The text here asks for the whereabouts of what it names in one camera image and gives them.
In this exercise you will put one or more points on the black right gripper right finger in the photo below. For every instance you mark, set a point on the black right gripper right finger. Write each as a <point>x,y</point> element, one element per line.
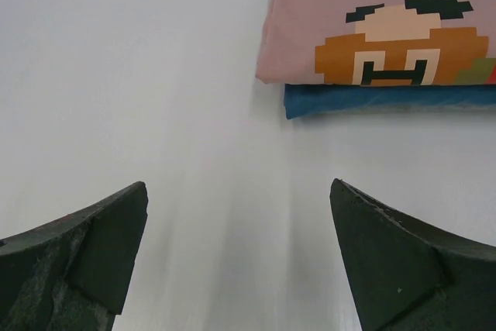
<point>406,274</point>

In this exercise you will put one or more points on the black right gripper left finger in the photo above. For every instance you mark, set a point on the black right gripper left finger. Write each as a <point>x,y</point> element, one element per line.
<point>74,273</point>

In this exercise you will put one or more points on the blue folded t-shirt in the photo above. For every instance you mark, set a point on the blue folded t-shirt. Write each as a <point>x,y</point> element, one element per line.
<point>306,100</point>

